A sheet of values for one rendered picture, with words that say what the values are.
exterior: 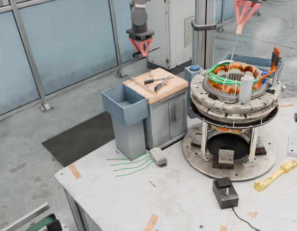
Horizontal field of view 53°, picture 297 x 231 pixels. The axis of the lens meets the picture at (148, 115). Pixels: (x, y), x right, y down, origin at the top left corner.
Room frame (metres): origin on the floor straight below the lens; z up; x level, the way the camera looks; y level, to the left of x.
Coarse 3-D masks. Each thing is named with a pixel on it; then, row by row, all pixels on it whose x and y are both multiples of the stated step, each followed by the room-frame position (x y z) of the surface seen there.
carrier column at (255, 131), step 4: (252, 128) 0.85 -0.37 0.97; (256, 128) 0.84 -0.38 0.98; (252, 132) 0.84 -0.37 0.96; (256, 132) 0.84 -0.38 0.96; (252, 136) 0.84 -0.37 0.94; (256, 136) 0.84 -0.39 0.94; (252, 140) 0.84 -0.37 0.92; (256, 140) 0.84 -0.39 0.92; (252, 144) 0.84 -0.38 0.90; (248, 148) 0.85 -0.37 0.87; (252, 148) 0.84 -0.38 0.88; (248, 152) 0.85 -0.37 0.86; (252, 152) 0.84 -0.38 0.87; (248, 156) 0.84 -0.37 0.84; (252, 156) 0.84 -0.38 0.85; (248, 160) 0.84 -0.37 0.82; (252, 160) 0.84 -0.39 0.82
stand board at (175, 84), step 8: (152, 72) 1.18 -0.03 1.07; (160, 72) 1.18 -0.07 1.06; (168, 72) 1.17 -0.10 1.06; (128, 80) 1.13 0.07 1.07; (144, 80) 1.12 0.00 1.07; (168, 80) 1.10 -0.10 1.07; (176, 80) 1.09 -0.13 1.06; (184, 80) 1.09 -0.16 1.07; (136, 88) 1.05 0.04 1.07; (144, 88) 1.05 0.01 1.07; (152, 88) 1.04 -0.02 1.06; (160, 88) 1.04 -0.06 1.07; (168, 88) 1.03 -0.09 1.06; (176, 88) 1.04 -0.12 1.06; (144, 96) 0.99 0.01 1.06; (152, 96) 0.98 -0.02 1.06; (160, 96) 0.99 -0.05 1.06
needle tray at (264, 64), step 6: (228, 54) 1.31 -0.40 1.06; (234, 54) 1.30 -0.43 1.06; (222, 60) 1.24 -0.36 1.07; (234, 60) 1.30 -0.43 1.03; (240, 60) 1.28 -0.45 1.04; (246, 60) 1.27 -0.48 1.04; (252, 60) 1.26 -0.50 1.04; (258, 60) 1.24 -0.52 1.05; (264, 60) 1.23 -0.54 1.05; (270, 60) 1.21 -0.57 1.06; (282, 60) 1.19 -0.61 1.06; (258, 66) 1.23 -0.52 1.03; (264, 66) 1.22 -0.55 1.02; (270, 66) 1.21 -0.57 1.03; (282, 66) 1.18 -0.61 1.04
